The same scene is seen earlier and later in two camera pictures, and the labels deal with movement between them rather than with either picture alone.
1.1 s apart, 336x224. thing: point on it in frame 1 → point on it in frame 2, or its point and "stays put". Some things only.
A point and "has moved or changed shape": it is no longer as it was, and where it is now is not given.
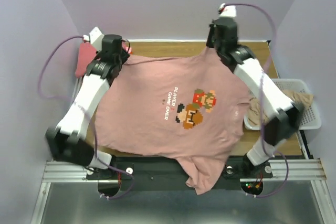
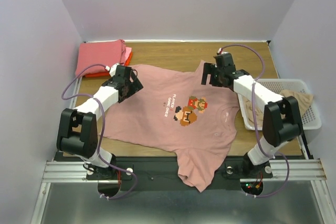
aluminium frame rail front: (64, 171) stays put
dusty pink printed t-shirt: (188, 109) has moved or changed shape
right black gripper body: (211, 40) → (210, 72)
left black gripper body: (123, 57) → (128, 81)
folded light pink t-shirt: (129, 50) stays put
